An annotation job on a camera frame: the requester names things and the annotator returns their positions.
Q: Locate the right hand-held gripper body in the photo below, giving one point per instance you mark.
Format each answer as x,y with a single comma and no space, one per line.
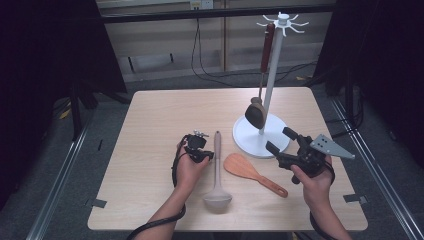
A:
310,160

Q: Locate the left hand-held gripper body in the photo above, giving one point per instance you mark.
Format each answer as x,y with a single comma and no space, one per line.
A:
196,142

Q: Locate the white utensil rack stand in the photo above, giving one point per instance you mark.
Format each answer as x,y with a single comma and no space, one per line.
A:
253,141

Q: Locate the wooden rice paddle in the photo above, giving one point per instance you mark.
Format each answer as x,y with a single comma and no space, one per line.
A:
238,165

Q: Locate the dark wooden ladle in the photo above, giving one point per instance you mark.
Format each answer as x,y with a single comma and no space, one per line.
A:
267,50

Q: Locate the person's left hand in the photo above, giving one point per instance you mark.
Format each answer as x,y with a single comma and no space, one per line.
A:
188,171

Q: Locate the person's right hand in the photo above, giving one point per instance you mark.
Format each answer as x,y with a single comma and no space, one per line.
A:
316,190

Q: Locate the grey tape piece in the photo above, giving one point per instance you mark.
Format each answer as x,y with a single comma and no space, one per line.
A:
96,203
356,198

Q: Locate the black metal stand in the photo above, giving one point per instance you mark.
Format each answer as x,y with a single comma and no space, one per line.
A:
76,110

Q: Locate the black curtain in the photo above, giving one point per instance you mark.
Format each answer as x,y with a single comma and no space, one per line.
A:
383,50
40,66

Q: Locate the black metal bar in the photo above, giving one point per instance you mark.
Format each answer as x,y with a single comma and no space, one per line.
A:
200,14

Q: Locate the metal floor rail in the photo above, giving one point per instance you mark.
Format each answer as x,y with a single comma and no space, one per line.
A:
56,190
376,173

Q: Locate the wall power outlet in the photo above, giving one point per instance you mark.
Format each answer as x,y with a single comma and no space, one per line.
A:
201,4

